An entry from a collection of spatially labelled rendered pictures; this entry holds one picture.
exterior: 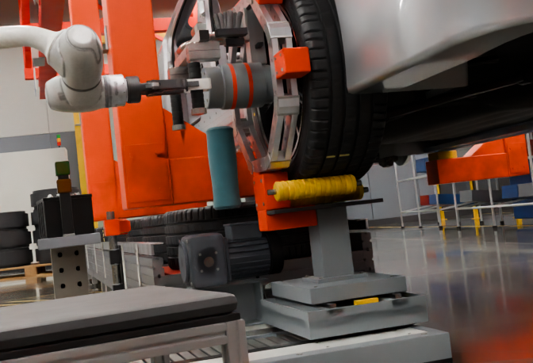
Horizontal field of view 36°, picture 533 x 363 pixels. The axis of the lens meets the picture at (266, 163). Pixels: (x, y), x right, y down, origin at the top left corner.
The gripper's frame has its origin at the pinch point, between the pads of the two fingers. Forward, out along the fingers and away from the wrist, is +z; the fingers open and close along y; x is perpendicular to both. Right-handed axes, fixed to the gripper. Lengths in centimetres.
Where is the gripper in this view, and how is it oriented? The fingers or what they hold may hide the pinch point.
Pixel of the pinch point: (197, 85)
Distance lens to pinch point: 230.7
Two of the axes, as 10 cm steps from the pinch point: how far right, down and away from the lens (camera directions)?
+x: -1.1, -9.9, 0.6
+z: 9.6, -0.9, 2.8
